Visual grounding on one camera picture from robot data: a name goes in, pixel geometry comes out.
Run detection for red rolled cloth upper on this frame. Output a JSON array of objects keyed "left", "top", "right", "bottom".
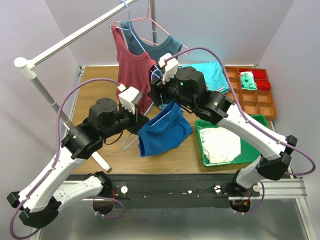
[{"left": 252, "top": 69, "right": 268, "bottom": 81}]

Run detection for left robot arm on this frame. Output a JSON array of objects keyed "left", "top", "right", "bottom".
[{"left": 7, "top": 98, "right": 149, "bottom": 229}]

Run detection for red rolled cloth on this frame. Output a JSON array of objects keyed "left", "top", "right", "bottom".
[
  {"left": 252, "top": 69, "right": 268, "bottom": 81},
  {"left": 255, "top": 80, "right": 271, "bottom": 91}
]

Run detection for mint patterned rolled cloth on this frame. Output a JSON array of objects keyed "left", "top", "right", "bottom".
[{"left": 240, "top": 71, "right": 258, "bottom": 91}]

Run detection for blue hanger under maroon top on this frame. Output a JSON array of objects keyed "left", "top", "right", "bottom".
[{"left": 109, "top": 0, "right": 156, "bottom": 56}]

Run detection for turquoise folded shorts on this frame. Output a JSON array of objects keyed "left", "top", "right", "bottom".
[{"left": 180, "top": 61, "right": 230, "bottom": 94}]

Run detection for orange compartment organizer box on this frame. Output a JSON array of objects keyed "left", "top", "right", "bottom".
[{"left": 225, "top": 66, "right": 278, "bottom": 121}]

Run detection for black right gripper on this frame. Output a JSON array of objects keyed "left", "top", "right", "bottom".
[{"left": 146, "top": 68, "right": 196, "bottom": 112}]

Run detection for light blue wire hanger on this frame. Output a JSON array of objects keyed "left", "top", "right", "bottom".
[{"left": 120, "top": 69, "right": 167, "bottom": 150}]

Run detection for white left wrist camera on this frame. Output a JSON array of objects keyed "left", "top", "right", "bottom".
[{"left": 117, "top": 83, "right": 142, "bottom": 114}]

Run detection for white cloth in tray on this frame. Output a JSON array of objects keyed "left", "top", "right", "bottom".
[{"left": 199, "top": 127, "right": 241, "bottom": 165}]

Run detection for red rolled cloth lower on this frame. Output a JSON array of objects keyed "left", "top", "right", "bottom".
[{"left": 255, "top": 80, "right": 271, "bottom": 91}]

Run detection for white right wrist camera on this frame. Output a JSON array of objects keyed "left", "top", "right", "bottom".
[{"left": 158, "top": 53, "right": 179, "bottom": 85}]

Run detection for teal tank top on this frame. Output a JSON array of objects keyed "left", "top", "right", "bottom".
[{"left": 119, "top": 19, "right": 183, "bottom": 63}]

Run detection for white clothes rack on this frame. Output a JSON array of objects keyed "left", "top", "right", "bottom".
[{"left": 13, "top": 0, "right": 161, "bottom": 172}]

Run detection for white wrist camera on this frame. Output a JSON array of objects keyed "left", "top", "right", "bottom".
[
  {"left": 158, "top": 53, "right": 179, "bottom": 85},
  {"left": 117, "top": 83, "right": 142, "bottom": 114}
]

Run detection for green plastic tray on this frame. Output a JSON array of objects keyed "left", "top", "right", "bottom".
[{"left": 195, "top": 120, "right": 260, "bottom": 167}]

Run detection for pink wire hanger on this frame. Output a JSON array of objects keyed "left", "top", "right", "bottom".
[{"left": 115, "top": 0, "right": 187, "bottom": 49}]

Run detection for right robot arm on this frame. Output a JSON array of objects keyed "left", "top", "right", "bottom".
[{"left": 148, "top": 66, "right": 298, "bottom": 196}]

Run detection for royal blue tank top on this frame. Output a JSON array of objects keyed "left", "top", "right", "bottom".
[{"left": 137, "top": 101, "right": 193, "bottom": 157}]

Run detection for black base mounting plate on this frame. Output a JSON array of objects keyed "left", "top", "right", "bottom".
[{"left": 67, "top": 173, "right": 263, "bottom": 210}]

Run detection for maroon tank top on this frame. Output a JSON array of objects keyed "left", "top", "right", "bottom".
[{"left": 111, "top": 25, "right": 156, "bottom": 114}]

